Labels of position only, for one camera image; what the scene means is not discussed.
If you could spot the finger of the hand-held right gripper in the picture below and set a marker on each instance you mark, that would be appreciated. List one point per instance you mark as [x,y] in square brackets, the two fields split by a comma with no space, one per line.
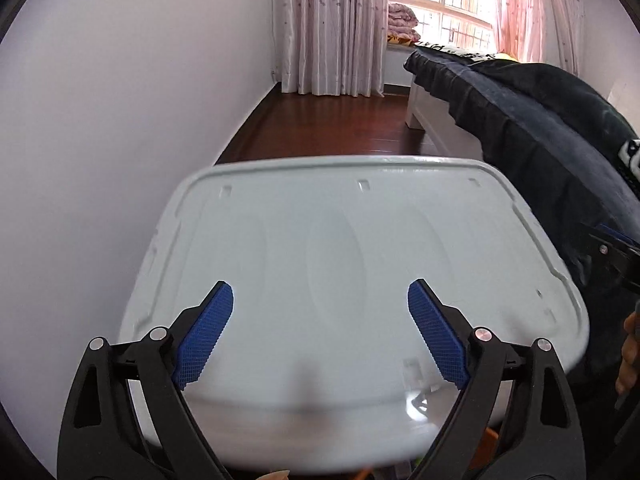
[617,260]

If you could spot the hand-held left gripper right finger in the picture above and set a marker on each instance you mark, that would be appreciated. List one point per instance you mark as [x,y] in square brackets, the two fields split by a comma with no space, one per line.
[440,332]

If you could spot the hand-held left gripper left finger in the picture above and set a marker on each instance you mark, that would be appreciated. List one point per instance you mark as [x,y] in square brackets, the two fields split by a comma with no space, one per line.
[207,332]

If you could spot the person's right hand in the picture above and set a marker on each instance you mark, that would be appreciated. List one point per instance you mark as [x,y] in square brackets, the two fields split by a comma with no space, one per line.
[630,355]

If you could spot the black and white printed pillow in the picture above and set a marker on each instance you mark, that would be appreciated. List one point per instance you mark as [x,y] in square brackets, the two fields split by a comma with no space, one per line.
[631,157]

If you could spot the white plastic table lid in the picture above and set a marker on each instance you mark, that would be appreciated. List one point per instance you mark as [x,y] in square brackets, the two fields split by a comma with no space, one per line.
[325,250]

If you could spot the pink patterned curtain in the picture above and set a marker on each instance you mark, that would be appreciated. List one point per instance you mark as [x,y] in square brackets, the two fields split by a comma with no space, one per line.
[540,10]
[330,25]

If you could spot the stack of pink quilts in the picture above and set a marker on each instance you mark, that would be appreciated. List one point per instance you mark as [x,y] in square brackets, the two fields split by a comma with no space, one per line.
[402,20]

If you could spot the white bed frame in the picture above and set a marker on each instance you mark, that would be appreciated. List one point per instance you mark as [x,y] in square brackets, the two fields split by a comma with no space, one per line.
[430,115]

